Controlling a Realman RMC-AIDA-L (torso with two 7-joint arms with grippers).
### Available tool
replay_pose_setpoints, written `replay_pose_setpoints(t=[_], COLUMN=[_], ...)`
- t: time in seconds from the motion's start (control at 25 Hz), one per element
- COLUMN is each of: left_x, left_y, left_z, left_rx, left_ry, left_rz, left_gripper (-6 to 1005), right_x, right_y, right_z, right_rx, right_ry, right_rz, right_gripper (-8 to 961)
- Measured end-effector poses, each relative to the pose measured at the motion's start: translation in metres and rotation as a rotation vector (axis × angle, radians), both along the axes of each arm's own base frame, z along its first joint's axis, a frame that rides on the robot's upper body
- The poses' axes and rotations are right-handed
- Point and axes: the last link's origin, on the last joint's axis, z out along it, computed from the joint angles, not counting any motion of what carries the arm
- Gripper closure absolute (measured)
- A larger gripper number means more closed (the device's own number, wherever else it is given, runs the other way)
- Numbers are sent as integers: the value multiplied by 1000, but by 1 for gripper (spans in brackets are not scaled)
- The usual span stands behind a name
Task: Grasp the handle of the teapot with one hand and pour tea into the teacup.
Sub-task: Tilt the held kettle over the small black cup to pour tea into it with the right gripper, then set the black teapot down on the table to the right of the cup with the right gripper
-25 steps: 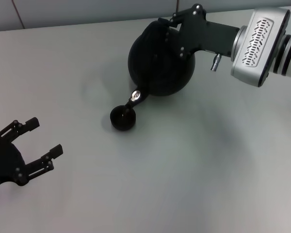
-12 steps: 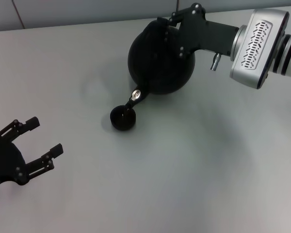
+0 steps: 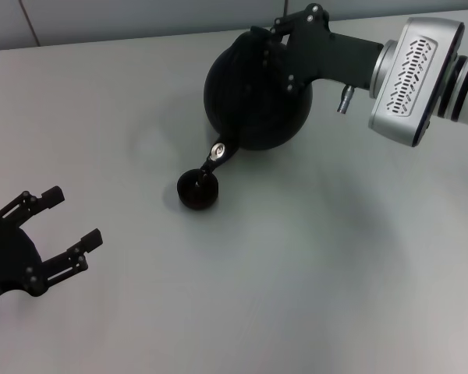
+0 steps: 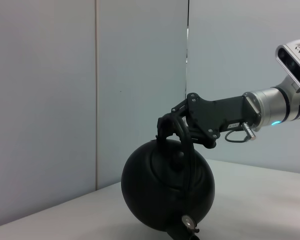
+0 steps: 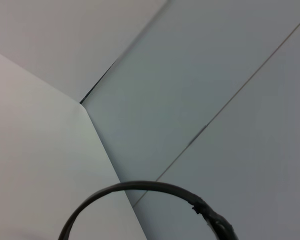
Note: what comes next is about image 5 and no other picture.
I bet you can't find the black round teapot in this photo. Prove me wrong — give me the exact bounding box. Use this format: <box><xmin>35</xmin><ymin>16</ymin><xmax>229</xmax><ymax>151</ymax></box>
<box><xmin>57</xmin><ymin>180</ymin><xmax>240</xmax><ymax>240</ymax></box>

